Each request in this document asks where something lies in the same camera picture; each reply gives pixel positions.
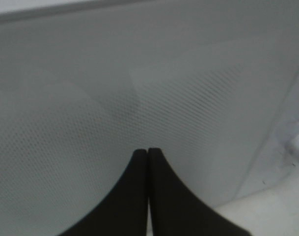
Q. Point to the white microwave door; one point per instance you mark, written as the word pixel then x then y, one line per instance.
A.
pixel 85 83

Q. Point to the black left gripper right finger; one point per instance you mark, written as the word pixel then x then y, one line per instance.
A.
pixel 175 210

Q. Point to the white microwave oven body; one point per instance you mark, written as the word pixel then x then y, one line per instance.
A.
pixel 278 158

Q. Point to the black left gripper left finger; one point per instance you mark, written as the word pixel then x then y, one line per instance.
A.
pixel 124 210

